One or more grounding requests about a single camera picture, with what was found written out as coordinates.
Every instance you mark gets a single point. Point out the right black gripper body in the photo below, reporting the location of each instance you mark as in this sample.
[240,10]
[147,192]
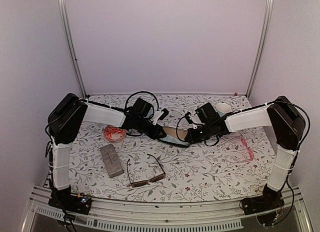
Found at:
[200,137]

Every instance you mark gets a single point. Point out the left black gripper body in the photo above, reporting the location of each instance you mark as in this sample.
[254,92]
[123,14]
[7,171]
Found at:
[150,133]

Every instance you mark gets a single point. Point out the blue cleaning cloth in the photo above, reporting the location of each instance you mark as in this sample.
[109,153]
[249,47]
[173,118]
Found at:
[174,140]

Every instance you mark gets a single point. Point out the black glasses case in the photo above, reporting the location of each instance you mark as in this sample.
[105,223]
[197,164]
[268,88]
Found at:
[178,133]

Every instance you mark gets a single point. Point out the pink sunglasses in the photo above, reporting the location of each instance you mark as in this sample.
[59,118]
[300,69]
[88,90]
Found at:
[239,150]

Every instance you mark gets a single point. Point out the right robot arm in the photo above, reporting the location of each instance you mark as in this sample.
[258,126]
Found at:
[290,124]

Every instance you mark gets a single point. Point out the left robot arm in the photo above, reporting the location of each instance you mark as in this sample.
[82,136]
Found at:
[64,122]

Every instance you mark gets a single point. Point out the brown sunglasses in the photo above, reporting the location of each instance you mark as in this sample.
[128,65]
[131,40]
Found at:
[135,184]

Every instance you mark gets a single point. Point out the light blue mug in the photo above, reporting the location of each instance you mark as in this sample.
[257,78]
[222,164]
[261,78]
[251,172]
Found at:
[222,109]

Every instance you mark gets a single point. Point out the red patterned bowl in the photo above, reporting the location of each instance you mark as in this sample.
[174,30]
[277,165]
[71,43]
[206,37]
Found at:
[114,134]

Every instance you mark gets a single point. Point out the grey glasses case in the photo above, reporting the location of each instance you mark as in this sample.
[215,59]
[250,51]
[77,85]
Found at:
[111,161]

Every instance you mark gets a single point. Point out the floral tablecloth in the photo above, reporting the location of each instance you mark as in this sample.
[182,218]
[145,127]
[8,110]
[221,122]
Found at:
[200,172]

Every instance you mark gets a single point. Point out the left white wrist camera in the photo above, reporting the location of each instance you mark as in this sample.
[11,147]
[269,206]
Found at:
[159,115]

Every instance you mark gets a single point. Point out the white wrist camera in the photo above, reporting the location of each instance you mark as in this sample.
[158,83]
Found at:
[159,115]
[191,120]

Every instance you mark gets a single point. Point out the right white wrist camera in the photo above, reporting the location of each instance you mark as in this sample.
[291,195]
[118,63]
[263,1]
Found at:
[191,120]

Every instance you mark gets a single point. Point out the front aluminium rail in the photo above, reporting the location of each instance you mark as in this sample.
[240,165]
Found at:
[116,215]

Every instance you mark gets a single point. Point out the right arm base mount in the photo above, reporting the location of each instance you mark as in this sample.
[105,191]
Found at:
[270,203]

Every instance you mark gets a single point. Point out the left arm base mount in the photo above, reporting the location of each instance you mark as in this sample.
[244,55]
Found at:
[80,203]

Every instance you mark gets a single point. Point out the right aluminium frame post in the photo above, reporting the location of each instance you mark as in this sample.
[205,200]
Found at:
[261,46]

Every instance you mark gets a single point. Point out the aluminium frame post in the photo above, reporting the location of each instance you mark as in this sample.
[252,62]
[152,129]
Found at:
[261,46]
[70,44]

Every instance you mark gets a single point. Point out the left aluminium frame post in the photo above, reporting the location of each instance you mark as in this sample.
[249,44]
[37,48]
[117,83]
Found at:
[70,44]

